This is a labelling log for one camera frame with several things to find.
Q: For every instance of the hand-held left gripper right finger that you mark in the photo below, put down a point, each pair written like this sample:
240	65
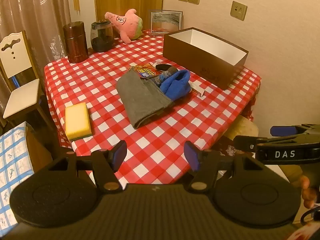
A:
191	155

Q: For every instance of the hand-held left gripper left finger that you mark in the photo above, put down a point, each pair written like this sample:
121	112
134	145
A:
119	153

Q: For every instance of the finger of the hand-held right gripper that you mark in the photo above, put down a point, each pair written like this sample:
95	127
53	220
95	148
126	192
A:
282	130
246	143

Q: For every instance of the yellow green sponge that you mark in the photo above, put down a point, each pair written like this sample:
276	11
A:
77	120

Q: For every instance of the grey towel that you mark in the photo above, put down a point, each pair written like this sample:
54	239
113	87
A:
142	97

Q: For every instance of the clear plastic wrapper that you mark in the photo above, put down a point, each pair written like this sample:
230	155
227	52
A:
198	89

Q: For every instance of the blue fleece cloth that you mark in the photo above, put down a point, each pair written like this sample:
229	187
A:
176	86

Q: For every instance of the blue brown patterned knit sock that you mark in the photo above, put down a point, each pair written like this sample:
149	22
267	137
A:
162	77

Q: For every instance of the orange snack packet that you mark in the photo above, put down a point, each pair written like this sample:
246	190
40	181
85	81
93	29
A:
145	71

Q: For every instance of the black oval pad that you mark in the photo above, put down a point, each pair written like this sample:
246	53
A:
163	67

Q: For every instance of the brown cardboard box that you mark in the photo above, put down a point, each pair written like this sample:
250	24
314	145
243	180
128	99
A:
200	62

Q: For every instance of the person's right hand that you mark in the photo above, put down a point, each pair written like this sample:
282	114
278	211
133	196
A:
308	193

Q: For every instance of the red white checkered tablecloth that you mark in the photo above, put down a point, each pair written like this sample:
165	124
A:
160	140

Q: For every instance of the small clear plastic piece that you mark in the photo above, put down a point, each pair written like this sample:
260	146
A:
157	63

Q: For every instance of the blue white patterned cloth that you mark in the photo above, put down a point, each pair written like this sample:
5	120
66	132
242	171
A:
12	160

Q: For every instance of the white wooden chair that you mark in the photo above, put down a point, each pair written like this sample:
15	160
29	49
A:
22	97

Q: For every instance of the glass jar with dark contents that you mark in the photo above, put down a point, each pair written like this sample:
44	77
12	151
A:
102	38

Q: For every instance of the brown cylindrical canister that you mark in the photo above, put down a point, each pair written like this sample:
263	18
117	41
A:
75	43

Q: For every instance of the pink star plush toy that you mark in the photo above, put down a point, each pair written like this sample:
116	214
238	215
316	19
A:
125	23

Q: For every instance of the beige patterned curtain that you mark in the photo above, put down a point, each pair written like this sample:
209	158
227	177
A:
37	5

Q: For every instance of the beige wall data outlet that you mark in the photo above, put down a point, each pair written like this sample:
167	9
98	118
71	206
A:
238	10

